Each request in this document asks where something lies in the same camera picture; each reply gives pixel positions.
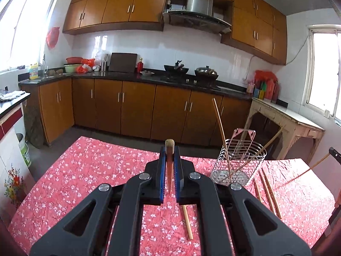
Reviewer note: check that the wooden lower kitchen cabinets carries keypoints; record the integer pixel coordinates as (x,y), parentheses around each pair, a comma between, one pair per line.
(138,109)

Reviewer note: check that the steel range hood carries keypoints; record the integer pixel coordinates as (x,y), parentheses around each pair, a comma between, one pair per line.
(198,8)

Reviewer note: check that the wooden chopstick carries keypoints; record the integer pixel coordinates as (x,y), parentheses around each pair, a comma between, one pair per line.
(258,190)
(274,138)
(306,169)
(271,195)
(169,165)
(267,195)
(219,128)

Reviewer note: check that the red bag on side table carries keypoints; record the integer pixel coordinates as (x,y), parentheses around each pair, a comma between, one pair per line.
(263,75)

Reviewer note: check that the window beside sink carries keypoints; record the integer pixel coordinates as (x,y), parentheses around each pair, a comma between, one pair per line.
(24,29)

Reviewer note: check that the cream side table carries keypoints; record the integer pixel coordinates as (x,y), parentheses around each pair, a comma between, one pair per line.
(293,118)

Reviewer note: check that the steel pot with lid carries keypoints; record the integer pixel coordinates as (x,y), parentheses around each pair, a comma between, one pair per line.
(206,72)

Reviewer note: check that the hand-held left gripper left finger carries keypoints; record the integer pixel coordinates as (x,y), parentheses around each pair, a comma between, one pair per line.
(160,181)

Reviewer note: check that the large red oil bottle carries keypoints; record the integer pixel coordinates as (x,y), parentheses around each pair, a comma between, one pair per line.
(274,92)

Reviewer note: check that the steel countertop utensil cup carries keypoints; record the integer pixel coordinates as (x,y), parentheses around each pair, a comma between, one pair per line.
(104,66)

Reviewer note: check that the wooden upper kitchen cabinets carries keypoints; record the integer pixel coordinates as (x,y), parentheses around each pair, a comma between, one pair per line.
(120,5)

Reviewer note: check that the gas stove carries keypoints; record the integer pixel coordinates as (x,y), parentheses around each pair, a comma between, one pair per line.
(191,82)

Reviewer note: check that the window beside side table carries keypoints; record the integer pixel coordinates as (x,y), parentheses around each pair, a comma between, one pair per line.
(323,66)

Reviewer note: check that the pink container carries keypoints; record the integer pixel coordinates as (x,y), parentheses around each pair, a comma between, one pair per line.
(250,88)

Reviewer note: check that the tiled side counter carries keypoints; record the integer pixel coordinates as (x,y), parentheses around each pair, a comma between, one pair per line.
(10,112)

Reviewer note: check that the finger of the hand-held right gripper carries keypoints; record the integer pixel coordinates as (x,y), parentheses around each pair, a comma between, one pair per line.
(336,155)

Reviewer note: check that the black wok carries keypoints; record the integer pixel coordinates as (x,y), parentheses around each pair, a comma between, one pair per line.
(176,69)

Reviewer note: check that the red floral tablecloth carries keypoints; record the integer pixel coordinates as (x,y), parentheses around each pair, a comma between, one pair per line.
(80,170)

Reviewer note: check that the dark cutting board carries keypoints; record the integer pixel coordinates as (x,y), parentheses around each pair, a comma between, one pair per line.
(123,62)

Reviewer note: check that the white cloth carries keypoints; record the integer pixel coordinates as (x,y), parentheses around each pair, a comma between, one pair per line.
(12,95)

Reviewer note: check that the red bag on wall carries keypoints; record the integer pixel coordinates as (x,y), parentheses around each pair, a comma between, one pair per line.
(52,37)

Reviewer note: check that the dark sack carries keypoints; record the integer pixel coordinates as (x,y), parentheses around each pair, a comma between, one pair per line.
(34,130)

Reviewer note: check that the red basin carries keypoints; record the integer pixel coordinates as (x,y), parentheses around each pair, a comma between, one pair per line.
(74,60)

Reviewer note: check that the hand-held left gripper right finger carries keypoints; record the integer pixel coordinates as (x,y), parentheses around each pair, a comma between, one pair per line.
(179,196)

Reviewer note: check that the yellow detergent bottle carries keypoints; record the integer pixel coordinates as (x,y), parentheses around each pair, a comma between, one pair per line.
(33,72)

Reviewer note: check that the red plastic bags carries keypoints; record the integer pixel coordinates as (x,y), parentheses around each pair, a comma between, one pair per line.
(86,64)

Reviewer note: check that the sink faucet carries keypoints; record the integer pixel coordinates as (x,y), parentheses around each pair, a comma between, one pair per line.
(44,65)

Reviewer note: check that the wooden kitchen cabinets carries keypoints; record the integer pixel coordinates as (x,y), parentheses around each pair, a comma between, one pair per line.
(138,109)
(120,5)

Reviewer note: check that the small plate of food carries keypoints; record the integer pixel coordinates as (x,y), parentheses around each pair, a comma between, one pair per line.
(147,72)

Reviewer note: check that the black stone countertop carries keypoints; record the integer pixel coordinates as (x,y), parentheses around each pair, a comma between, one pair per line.
(149,79)

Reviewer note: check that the colourful condiment packs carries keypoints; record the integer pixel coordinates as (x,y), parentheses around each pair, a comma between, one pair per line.
(259,92)

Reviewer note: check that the light bamboo chopstick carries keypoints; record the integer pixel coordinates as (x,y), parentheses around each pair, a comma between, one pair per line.
(187,222)

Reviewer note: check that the green basin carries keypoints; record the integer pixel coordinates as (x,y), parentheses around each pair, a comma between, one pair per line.
(70,68)

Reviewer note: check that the steel sink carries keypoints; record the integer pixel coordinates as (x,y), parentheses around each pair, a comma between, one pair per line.
(48,77)

